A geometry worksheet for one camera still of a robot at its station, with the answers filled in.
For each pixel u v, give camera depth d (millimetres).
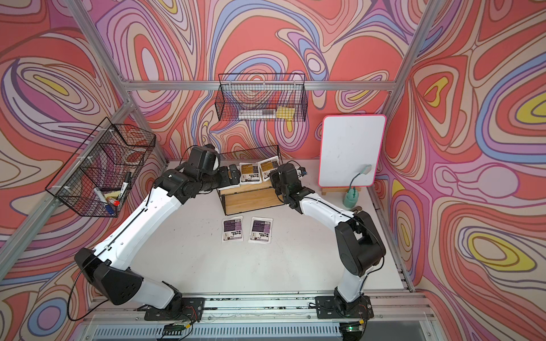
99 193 719
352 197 949
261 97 991
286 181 680
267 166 916
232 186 664
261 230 925
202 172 557
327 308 725
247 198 1017
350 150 941
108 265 397
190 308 721
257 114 820
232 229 929
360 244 472
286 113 907
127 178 689
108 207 692
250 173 907
